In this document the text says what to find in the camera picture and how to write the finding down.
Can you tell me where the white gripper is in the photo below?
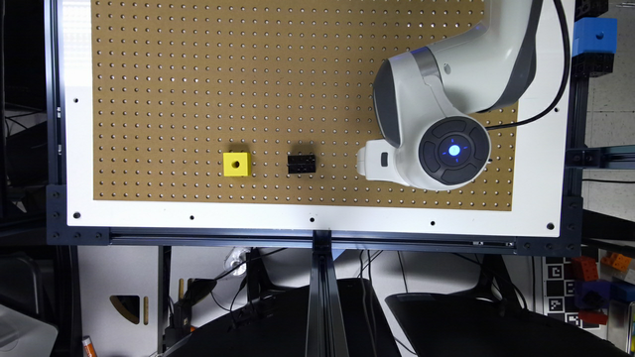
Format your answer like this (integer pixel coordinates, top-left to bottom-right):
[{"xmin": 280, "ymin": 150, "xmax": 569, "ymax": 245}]
[{"xmin": 356, "ymin": 139, "xmax": 406, "ymax": 184}]

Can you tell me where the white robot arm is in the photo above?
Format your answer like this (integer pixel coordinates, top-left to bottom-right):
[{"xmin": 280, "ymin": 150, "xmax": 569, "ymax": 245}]
[{"xmin": 356, "ymin": 1, "xmax": 543, "ymax": 190}]

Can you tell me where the black block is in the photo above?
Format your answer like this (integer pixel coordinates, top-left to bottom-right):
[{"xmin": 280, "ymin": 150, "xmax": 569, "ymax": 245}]
[{"xmin": 287, "ymin": 154, "xmax": 317, "ymax": 175}]

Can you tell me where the yellow block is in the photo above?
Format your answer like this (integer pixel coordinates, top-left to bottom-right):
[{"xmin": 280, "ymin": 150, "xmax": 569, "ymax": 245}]
[{"xmin": 222, "ymin": 152, "xmax": 251, "ymax": 178}]

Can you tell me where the red block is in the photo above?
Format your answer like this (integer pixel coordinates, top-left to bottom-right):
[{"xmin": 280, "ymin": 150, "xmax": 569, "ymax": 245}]
[{"xmin": 571, "ymin": 256, "xmax": 599, "ymax": 282}]

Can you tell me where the blue block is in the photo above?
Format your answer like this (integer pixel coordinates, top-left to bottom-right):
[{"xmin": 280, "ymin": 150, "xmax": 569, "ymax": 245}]
[{"xmin": 572, "ymin": 17, "xmax": 617, "ymax": 57}]

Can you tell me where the orange block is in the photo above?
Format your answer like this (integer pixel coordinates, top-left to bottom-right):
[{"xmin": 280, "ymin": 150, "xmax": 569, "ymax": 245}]
[{"xmin": 600, "ymin": 252, "xmax": 632, "ymax": 273}]

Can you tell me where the black and white marker sheet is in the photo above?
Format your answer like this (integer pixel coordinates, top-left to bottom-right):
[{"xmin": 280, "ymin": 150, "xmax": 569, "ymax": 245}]
[{"xmin": 542, "ymin": 257, "xmax": 600, "ymax": 330}]

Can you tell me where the black aluminium table frame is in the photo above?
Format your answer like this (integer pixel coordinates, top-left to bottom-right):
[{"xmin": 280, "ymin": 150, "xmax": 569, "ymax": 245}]
[{"xmin": 43, "ymin": 0, "xmax": 635, "ymax": 357}]

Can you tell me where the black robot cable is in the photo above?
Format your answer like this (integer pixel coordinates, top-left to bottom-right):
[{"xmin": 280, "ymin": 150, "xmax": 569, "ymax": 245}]
[{"xmin": 484, "ymin": 0, "xmax": 572, "ymax": 132}]

